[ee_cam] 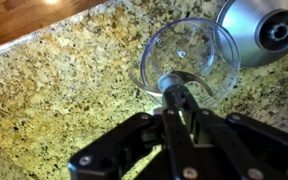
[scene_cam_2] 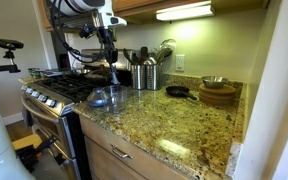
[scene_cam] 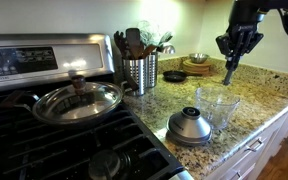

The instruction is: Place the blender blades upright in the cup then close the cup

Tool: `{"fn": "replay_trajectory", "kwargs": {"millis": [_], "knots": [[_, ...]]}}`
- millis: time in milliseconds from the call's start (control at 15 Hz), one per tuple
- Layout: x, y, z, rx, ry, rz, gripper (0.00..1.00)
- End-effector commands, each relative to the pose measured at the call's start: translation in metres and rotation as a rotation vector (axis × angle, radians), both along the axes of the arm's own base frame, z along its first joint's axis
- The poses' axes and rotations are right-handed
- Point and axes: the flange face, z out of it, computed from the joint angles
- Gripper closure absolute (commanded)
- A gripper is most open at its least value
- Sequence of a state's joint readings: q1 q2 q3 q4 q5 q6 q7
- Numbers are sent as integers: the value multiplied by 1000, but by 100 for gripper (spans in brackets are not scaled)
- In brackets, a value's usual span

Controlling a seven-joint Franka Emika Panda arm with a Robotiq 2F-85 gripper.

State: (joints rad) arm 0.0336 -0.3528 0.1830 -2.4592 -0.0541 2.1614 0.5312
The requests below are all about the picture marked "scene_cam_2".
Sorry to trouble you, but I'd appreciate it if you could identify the black external camera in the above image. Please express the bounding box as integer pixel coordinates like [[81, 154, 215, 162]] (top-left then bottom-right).
[[0, 37, 25, 51]]

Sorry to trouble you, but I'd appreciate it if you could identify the steel frying pan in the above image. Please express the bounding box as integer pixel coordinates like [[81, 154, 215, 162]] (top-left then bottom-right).
[[83, 74, 113, 85]]

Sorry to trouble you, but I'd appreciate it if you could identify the small steel bowl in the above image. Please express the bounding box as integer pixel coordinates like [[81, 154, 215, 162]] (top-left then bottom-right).
[[201, 75, 229, 89]]

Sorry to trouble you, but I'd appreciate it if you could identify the white wall outlet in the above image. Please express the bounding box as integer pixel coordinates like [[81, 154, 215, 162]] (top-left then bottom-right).
[[175, 54, 186, 72]]

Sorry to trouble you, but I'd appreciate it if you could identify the small steel pot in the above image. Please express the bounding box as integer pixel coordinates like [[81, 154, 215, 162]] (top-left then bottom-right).
[[72, 67, 92, 75]]

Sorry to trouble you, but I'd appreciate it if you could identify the black cooking spoon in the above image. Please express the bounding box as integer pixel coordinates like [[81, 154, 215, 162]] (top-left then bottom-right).
[[122, 48, 133, 65]]

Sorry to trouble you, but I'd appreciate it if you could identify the wooden lower cabinet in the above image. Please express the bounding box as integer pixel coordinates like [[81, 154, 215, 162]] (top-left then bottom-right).
[[78, 113, 192, 180]]

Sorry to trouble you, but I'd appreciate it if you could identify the dark wooden spatula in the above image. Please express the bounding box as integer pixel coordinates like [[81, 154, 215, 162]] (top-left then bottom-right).
[[138, 45, 149, 65]]

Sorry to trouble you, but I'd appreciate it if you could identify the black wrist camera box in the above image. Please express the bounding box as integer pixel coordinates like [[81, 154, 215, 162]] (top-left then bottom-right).
[[78, 24, 97, 39]]

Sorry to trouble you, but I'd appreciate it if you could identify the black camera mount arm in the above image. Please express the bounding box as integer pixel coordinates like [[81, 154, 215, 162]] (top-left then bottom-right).
[[0, 49, 22, 74]]

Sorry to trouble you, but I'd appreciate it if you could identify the yellow block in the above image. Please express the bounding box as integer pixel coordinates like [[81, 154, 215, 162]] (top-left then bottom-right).
[[11, 133, 43, 151]]

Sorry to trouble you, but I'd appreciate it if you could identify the under-cabinet light strip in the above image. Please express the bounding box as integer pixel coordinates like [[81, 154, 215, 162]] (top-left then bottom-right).
[[156, 0, 215, 22]]

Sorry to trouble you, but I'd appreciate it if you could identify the wooden upper cabinet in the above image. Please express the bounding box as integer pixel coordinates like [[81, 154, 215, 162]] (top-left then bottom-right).
[[37, 0, 272, 33]]

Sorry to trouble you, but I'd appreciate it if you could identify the small glass jar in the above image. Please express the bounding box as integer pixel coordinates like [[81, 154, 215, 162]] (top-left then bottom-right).
[[28, 67, 42, 78]]

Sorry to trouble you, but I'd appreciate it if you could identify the clear glass cup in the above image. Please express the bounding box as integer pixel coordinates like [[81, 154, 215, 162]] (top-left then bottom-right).
[[103, 85, 128, 114]]

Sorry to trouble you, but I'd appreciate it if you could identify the metal drawer handle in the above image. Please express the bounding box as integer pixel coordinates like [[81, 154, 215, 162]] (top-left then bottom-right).
[[110, 144, 134, 160]]

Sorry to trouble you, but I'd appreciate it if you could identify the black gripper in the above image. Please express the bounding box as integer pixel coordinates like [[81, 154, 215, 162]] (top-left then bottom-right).
[[98, 28, 119, 67]]

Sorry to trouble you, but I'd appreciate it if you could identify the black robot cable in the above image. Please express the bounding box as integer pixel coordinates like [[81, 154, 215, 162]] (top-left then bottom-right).
[[0, 0, 112, 65]]

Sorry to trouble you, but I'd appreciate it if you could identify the black clamp tool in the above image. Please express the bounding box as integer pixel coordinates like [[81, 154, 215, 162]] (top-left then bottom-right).
[[15, 134, 58, 173]]

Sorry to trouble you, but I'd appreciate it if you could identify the small black cast-iron skillet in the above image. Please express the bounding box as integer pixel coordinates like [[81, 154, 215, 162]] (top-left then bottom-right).
[[165, 85, 198, 101]]

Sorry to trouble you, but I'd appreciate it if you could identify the perforated steel utensil holder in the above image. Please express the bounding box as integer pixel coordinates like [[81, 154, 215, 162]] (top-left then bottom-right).
[[130, 63, 147, 90], [146, 63, 163, 91]]

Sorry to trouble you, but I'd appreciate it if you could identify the stainless steel gas stove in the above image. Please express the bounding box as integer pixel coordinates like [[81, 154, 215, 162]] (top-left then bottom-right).
[[18, 48, 133, 180]]

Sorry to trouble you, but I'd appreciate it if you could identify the steel ladle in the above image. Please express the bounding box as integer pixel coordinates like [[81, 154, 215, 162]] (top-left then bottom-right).
[[143, 56, 158, 66]]

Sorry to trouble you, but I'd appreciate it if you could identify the wooden cabinet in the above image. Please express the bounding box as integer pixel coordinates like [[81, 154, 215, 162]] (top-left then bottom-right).
[[78, 113, 192, 180], [37, 0, 272, 33]]

